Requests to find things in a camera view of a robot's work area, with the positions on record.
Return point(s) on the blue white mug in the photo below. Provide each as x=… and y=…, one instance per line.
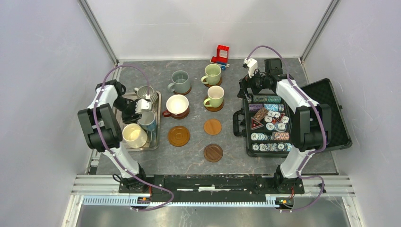
x=147, y=121

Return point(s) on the dark wooden coaster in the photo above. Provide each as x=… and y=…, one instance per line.
x=213, y=153

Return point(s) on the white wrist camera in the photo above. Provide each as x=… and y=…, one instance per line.
x=142, y=105
x=252, y=65

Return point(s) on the metal tray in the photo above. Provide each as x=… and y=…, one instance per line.
x=153, y=136

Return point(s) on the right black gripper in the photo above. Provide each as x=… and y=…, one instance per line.
x=247, y=82

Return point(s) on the cream ribbed mug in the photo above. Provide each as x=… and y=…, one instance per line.
x=134, y=135

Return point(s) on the grey-green mug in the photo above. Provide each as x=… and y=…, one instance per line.
x=180, y=83

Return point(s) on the light green mug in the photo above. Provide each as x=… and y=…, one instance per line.
x=215, y=97

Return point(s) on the grey ribbed mug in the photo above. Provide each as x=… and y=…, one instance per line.
x=146, y=92

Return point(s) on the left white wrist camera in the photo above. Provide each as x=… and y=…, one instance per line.
x=142, y=105

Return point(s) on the light wooden coaster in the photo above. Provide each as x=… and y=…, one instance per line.
x=212, y=127

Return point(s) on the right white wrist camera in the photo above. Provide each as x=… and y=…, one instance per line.
x=252, y=65

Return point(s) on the white bowl mug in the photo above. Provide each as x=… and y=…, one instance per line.
x=176, y=104

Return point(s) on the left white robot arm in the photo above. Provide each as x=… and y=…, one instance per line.
x=103, y=133

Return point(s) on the black poker chip case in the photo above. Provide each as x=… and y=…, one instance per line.
x=271, y=127

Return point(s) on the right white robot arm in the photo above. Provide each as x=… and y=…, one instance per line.
x=311, y=122

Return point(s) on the red toy truck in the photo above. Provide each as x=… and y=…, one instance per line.
x=221, y=57

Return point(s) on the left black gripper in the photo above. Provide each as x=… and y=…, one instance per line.
x=127, y=118

